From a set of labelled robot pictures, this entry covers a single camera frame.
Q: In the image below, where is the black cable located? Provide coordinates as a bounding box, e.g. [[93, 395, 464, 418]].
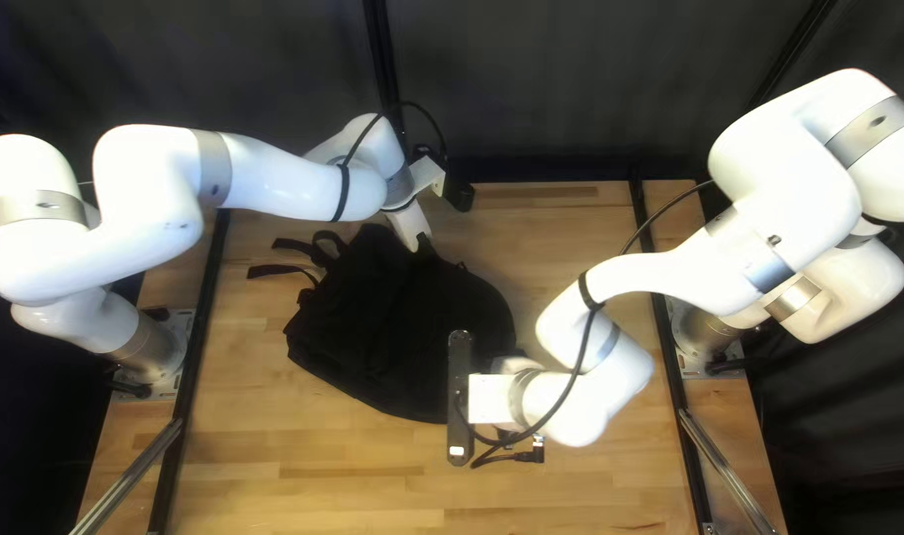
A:
[[344, 99, 451, 175], [467, 178, 716, 469]]

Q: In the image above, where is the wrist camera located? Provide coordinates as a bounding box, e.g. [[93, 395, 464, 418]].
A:
[[443, 178, 477, 214], [447, 330, 474, 468]]

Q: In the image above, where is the black backpack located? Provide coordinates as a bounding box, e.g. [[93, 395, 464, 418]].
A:
[[246, 221, 526, 426]]

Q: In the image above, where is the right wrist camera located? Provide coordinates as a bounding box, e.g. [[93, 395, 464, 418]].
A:
[[447, 330, 474, 468]]

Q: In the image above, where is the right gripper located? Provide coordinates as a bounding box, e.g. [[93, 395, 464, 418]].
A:
[[467, 357, 545, 426]]

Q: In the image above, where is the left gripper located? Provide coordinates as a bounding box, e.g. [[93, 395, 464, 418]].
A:
[[392, 199, 435, 254]]

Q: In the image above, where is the silver mounting plate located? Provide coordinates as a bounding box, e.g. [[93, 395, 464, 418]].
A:
[[666, 296, 750, 380], [110, 306, 197, 402]]

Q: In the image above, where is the black frame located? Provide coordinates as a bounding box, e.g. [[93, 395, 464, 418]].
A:
[[65, 0, 843, 535]]

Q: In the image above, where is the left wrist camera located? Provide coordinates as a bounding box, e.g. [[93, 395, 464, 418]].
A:
[[443, 178, 477, 214]]

